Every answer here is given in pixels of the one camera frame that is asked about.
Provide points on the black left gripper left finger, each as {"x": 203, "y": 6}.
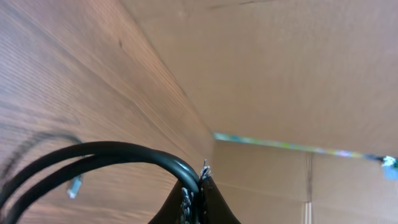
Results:
{"x": 177, "y": 208}

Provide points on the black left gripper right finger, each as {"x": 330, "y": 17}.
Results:
{"x": 213, "y": 208}

